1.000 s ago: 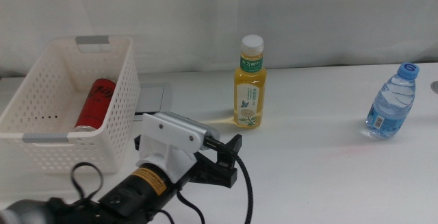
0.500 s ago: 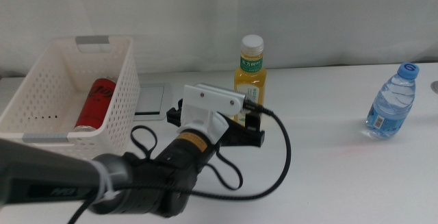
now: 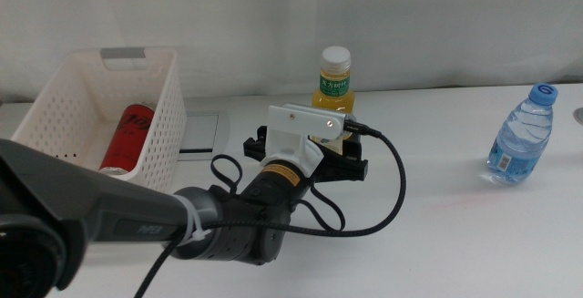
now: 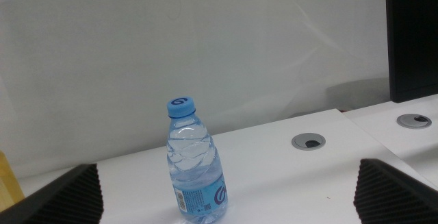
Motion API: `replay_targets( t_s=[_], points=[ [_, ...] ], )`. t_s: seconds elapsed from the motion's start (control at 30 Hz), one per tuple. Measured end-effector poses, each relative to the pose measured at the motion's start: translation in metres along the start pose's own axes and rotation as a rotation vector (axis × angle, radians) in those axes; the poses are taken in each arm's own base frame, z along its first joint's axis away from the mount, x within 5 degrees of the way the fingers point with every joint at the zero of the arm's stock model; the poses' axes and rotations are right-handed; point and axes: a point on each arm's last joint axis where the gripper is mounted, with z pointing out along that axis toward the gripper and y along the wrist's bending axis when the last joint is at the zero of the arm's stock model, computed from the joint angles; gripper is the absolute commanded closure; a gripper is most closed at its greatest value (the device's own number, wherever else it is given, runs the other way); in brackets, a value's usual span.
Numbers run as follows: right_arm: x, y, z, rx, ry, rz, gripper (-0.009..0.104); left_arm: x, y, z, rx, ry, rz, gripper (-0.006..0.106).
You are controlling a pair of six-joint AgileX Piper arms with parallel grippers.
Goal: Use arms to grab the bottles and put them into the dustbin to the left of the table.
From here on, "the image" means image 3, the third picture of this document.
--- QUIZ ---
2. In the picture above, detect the yellow tea bottle white cap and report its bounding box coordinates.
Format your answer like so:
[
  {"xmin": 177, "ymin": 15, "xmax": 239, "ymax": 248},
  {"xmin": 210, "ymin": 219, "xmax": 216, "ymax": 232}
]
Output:
[{"xmin": 311, "ymin": 45, "xmax": 356, "ymax": 156}]

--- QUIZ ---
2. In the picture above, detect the black braided camera cable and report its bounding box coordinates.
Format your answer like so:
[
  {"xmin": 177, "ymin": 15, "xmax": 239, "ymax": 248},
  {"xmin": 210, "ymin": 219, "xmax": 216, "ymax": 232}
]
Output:
[{"xmin": 134, "ymin": 121, "xmax": 407, "ymax": 298}]

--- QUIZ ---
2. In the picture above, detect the white perforated plastic basket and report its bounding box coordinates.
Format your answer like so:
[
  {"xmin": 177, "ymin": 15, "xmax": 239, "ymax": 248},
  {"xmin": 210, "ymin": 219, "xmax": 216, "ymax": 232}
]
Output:
[{"xmin": 11, "ymin": 46, "xmax": 189, "ymax": 194}]

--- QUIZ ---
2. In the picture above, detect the white backdrop curtain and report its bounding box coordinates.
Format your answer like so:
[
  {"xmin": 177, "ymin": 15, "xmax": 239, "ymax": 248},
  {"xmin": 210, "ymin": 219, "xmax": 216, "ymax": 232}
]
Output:
[{"xmin": 0, "ymin": 0, "xmax": 583, "ymax": 104}]

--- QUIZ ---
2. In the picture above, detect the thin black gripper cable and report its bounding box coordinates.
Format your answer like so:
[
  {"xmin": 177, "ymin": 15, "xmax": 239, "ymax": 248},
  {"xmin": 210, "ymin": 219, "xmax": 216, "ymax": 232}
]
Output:
[{"xmin": 210, "ymin": 153, "xmax": 346, "ymax": 231}]

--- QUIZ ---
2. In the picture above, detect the white zip tie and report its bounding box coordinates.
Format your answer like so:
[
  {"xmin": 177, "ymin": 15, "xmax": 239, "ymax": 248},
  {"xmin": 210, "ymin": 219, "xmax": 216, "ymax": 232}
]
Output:
[{"xmin": 175, "ymin": 195, "xmax": 213, "ymax": 247}]

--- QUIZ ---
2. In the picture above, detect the red cola can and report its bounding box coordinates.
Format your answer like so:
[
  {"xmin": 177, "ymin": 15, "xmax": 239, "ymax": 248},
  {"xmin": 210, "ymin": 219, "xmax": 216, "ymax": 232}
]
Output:
[{"xmin": 98, "ymin": 103, "xmax": 157, "ymax": 176}]

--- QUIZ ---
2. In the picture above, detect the silver table socket panel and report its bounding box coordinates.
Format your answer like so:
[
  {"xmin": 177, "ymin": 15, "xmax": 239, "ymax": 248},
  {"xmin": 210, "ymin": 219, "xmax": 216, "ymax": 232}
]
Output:
[{"xmin": 178, "ymin": 109, "xmax": 231, "ymax": 162}]

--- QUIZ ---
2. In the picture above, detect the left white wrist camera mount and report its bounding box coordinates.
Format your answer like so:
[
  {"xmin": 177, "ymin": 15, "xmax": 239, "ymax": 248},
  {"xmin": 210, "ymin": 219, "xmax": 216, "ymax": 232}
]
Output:
[{"xmin": 263, "ymin": 103, "xmax": 347, "ymax": 175}]

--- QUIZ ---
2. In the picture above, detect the clear water bottle blue cap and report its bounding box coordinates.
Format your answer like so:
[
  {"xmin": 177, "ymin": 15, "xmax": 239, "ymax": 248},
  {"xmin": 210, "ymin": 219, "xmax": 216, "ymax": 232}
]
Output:
[{"xmin": 485, "ymin": 82, "xmax": 559, "ymax": 186}]

